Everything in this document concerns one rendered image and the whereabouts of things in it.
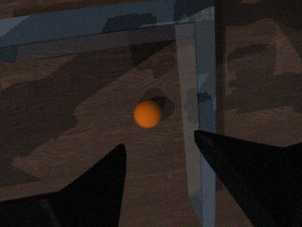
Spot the brown ball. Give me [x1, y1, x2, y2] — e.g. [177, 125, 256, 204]
[144, 100, 162, 127]

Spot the translucent orange ball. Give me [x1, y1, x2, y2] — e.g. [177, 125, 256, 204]
[133, 101, 152, 129]

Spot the clear l-shaped low wall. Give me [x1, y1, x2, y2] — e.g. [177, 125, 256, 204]
[0, 23, 203, 226]

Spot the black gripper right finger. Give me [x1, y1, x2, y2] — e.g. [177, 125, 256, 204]
[194, 130, 302, 227]

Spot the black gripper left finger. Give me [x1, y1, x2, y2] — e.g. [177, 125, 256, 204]
[0, 144, 127, 227]

